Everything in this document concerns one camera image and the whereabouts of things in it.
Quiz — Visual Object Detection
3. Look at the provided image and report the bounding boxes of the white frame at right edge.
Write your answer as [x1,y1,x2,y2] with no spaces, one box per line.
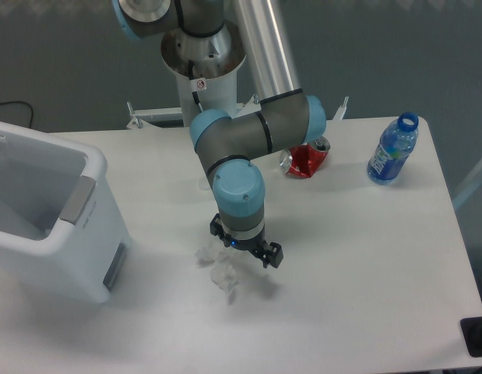
[452,158,482,211]

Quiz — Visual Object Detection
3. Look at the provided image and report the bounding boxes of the black cable on floor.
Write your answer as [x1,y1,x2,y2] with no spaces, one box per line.
[0,101,34,129]

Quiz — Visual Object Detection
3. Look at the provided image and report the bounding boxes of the black device at edge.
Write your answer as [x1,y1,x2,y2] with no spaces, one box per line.
[460,316,482,358]

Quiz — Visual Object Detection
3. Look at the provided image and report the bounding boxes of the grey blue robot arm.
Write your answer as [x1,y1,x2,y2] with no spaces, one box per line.
[113,1,326,267]

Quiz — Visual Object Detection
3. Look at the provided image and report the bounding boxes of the crushed red soda can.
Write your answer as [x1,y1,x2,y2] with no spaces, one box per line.
[279,136,331,178]

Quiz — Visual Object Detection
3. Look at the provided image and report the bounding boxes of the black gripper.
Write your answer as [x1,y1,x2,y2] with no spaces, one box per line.
[209,213,283,269]

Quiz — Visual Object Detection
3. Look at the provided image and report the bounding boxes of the blue plastic water bottle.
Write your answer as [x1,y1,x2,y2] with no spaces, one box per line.
[367,111,419,185]

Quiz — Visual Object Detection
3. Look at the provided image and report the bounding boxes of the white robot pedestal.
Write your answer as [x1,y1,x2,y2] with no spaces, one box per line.
[161,20,245,127]

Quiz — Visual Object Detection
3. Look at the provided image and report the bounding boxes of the black cable on pedestal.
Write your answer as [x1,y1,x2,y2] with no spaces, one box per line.
[187,59,206,114]

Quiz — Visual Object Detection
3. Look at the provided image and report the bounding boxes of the white plastic trash bin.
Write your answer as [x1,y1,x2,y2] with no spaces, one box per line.
[0,122,132,303]

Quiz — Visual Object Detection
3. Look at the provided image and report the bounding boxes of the white paper ball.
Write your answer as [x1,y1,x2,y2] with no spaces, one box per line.
[195,243,240,305]

